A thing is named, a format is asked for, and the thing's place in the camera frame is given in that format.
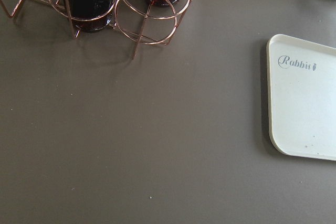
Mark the cream rabbit tray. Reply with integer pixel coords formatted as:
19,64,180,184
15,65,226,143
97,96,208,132
267,34,335,161

